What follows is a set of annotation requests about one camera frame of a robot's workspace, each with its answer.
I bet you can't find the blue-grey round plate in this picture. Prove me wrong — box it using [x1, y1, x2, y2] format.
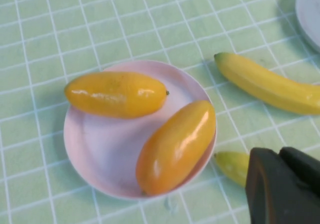
[294, 0, 320, 54]

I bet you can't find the green checkered tablecloth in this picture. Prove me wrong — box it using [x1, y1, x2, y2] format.
[0, 0, 320, 224]

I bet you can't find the pink round plate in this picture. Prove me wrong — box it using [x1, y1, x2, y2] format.
[63, 60, 218, 201]

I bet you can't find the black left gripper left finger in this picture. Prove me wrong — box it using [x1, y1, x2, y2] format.
[244, 147, 320, 224]

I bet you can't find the yellow toy banana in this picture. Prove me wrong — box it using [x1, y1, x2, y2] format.
[214, 151, 251, 188]
[213, 52, 320, 116]

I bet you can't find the orange-yellow toy mango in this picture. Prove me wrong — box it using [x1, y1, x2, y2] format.
[64, 71, 170, 120]
[135, 100, 217, 197]

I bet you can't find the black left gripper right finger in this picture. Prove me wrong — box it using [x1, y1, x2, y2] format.
[279, 146, 320, 193]

